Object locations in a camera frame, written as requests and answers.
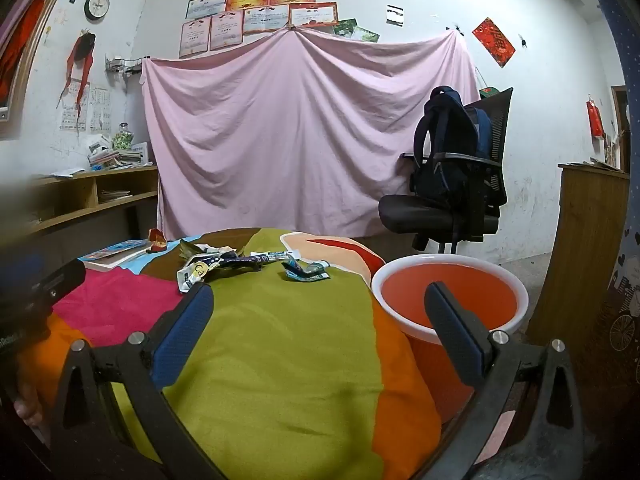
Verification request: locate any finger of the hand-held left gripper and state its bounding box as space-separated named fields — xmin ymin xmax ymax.
xmin=30 ymin=259 xmax=87 ymax=312

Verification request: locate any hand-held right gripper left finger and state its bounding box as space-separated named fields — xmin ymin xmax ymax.
xmin=50 ymin=282 xmax=226 ymax=480

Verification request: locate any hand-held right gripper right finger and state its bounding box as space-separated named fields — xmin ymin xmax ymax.
xmin=424 ymin=281 xmax=586 ymax=480

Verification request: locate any white yellow wrapper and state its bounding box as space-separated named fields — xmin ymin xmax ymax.
xmin=176 ymin=259 xmax=216 ymax=293

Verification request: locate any orange bucket with white rim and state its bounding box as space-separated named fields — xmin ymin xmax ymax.
xmin=371 ymin=254 xmax=530 ymax=423

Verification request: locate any dark purple wrapper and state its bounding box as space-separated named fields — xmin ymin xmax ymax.
xmin=207 ymin=252 xmax=266 ymax=273

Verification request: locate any teal wrapper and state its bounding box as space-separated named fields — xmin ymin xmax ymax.
xmin=281 ymin=255 xmax=332 ymax=283

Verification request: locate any person's left hand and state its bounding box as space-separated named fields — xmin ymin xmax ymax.
xmin=12 ymin=385 xmax=48 ymax=433

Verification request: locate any blue cover book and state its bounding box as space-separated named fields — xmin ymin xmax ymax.
xmin=77 ymin=240 xmax=153 ymax=273

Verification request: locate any wooden desk shelf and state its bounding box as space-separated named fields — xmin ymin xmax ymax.
xmin=0 ymin=165 xmax=161 ymax=261

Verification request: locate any colourful patchwork blanket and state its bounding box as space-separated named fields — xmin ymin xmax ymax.
xmin=10 ymin=227 xmax=443 ymax=480

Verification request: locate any black office chair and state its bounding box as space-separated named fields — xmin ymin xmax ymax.
xmin=378 ymin=87 xmax=514 ymax=255

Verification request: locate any stack of books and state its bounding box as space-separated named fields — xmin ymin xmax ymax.
xmin=87 ymin=132 xmax=133 ymax=171

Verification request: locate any glass jar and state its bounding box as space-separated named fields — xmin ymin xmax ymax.
xmin=112 ymin=122 xmax=136 ymax=151

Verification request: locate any wooden cabinet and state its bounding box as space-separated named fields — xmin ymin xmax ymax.
xmin=527 ymin=162 xmax=631 ymax=361

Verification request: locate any blue printed curtain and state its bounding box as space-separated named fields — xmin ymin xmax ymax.
xmin=582 ymin=0 xmax=640 ymax=411

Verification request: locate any dark blue backpack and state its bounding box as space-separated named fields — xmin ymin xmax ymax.
xmin=412 ymin=85 xmax=493 ymax=211

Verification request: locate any pink hanging sheet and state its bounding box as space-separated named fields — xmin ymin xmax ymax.
xmin=141 ymin=27 xmax=481 ymax=241

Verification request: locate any red cloth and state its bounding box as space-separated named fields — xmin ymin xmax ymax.
xmin=0 ymin=0 xmax=46 ymax=106

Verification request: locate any red hanging ornament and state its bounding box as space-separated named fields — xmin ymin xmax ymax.
xmin=586 ymin=95 xmax=606 ymax=138

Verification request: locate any wooden framed picture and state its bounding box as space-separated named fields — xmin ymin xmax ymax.
xmin=610 ymin=85 xmax=632 ymax=171

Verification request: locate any paper wall calendar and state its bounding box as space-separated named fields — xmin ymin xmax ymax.
xmin=60 ymin=80 xmax=111 ymax=133

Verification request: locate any metal wire wall rack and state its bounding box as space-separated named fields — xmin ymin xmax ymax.
xmin=104 ymin=54 xmax=146 ymax=78

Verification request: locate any red tassel wall ornament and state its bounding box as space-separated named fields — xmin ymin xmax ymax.
xmin=56 ymin=32 xmax=98 ymax=111

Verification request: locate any wooden window frame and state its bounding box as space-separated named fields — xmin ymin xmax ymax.
xmin=0 ymin=0 xmax=81 ymax=141

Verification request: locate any red paper wall decoration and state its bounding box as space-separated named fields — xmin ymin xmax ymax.
xmin=472 ymin=17 xmax=517 ymax=68

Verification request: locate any group of wall certificates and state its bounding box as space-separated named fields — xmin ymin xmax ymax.
xmin=178 ymin=0 xmax=368 ymax=59

